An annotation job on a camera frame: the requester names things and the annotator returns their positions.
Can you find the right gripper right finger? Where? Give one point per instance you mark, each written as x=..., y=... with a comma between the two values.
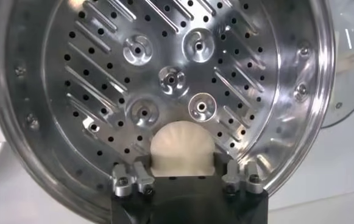
x=240, y=178

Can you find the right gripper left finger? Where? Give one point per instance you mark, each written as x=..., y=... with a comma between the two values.
x=134, y=179

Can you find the white steamed baozi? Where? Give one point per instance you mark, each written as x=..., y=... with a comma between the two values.
x=182, y=146

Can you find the round glass pot lid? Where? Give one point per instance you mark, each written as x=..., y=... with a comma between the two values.
x=353, y=76

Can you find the perforated stainless steamer basket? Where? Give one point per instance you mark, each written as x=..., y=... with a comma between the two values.
x=73, y=76

